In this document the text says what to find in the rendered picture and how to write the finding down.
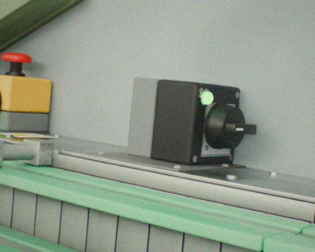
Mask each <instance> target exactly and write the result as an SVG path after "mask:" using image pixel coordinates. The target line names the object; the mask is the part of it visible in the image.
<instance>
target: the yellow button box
mask: <svg viewBox="0 0 315 252"><path fill-rule="evenodd" d="M25 75H26V74H25V73H14V72H6V73H5V75H1V74H0V92H1V96H2V107H1V110H0V130H1V131H10V132H44V133H46V132H47V127H48V121H49V116H48V114H47V113H48V112H49V109H50V92H51V85H52V82H51V80H47V79H38V78H33V77H32V78H31V77H25Z"/></svg>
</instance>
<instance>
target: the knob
mask: <svg viewBox="0 0 315 252"><path fill-rule="evenodd" d="M256 129H257V125H253V124H246V123H245V119H244V114H243V112H242V110H241V109H240V108H238V107H235V106H229V105H227V104H224V103H217V104H215V105H214V106H212V107H211V109H210V110H209V112H208V114H207V117H206V121H205V137H206V140H207V143H208V145H209V146H210V147H211V148H215V149H223V148H229V149H233V148H236V147H237V146H238V145H239V144H240V142H241V140H242V138H243V136H244V135H245V134H250V135H255V134H256Z"/></svg>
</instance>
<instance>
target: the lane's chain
mask: <svg viewBox="0 0 315 252"><path fill-rule="evenodd" d="M48 167H50V166H48ZM52 168H55V169H59V170H65V169H60V168H57V167H52ZM66 171H69V170H66ZM69 172H73V173H78V174H81V175H87V174H83V173H79V172H74V171H69ZM87 176H92V177H95V178H99V179H105V178H101V177H98V176H93V175H87ZM106 180H110V181H113V182H118V183H122V182H119V181H115V180H112V179H106ZM123 184H127V183H123ZM128 185H132V186H135V187H141V186H138V185H134V184H128ZM142 188H147V189H150V190H154V191H160V190H155V189H153V188H148V187H142ZM160 192H164V193H168V194H172V195H179V194H175V193H170V192H167V191H160ZM179 196H183V197H187V198H190V199H197V200H201V201H204V202H211V201H208V200H203V199H199V198H193V197H188V196H185V195H179ZM211 203H216V204H218V205H225V204H222V203H217V202H211ZM225 206H229V207H233V208H239V207H236V206H232V205H225ZM239 209H244V210H246V211H253V212H258V213H261V214H267V213H265V212H260V211H254V210H250V209H246V208H239ZM268 215H272V216H275V217H281V218H286V219H289V220H296V219H293V218H289V217H282V216H279V215H274V214H268ZM296 221H300V222H303V223H310V222H307V221H303V220H296ZM310 224H311V223H310ZM0 225H2V226H5V227H9V228H11V229H14V230H18V231H20V232H23V233H25V234H29V235H32V236H36V237H38V238H42V239H45V240H47V241H50V242H54V243H57V244H59V245H62V246H65V247H69V248H72V249H74V250H77V251H81V252H262V251H256V250H251V249H247V248H244V247H239V246H236V245H232V244H227V243H224V242H220V241H215V240H212V239H208V238H203V237H201V236H197V235H191V234H189V233H185V232H181V231H177V230H173V229H169V228H165V227H161V226H157V225H155V224H149V223H145V222H143V221H137V220H134V219H131V218H127V217H122V216H119V215H115V214H111V213H107V212H103V211H99V210H97V209H92V208H88V207H85V206H82V205H76V204H73V203H70V202H66V201H63V200H58V199H54V198H51V197H48V196H42V195H40V194H37V193H33V192H30V191H25V190H21V189H18V188H14V187H9V186H6V185H3V184H0ZM222 243H223V244H222ZM221 248H222V250H221Z"/></svg>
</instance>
